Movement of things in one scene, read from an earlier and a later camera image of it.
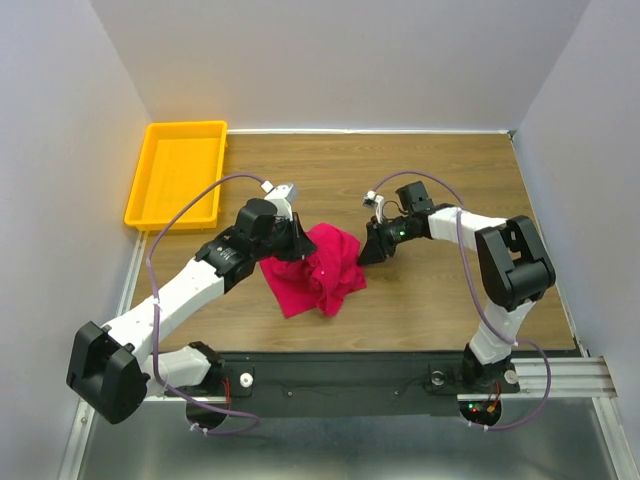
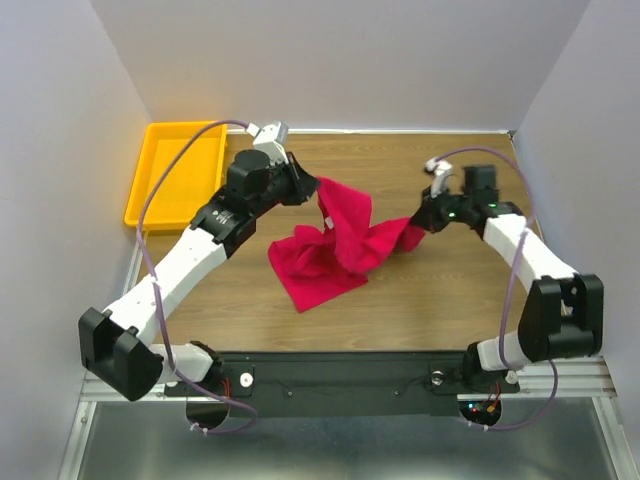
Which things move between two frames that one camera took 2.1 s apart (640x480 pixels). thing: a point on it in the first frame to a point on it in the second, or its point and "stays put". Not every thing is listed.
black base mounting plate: x=357 y=383 stays put
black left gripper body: x=282 y=235 to x=282 y=186
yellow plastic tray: x=176 y=161 stays put
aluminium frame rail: x=567 y=424 stays put
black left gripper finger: x=305 y=247 to x=306 y=183
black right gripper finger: x=373 y=251 to x=425 y=217
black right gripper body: x=393 y=232 to x=449 y=207
